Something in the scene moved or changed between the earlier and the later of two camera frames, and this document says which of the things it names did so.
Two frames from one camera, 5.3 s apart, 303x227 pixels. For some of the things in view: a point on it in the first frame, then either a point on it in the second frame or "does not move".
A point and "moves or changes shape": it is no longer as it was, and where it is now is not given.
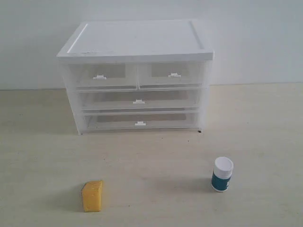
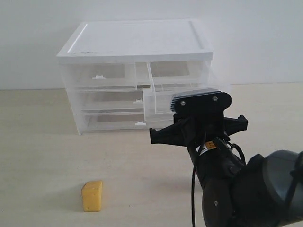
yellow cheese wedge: [92, 195] does not move
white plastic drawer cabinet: [136, 76] does not move
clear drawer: [171, 76] moves or changes shape
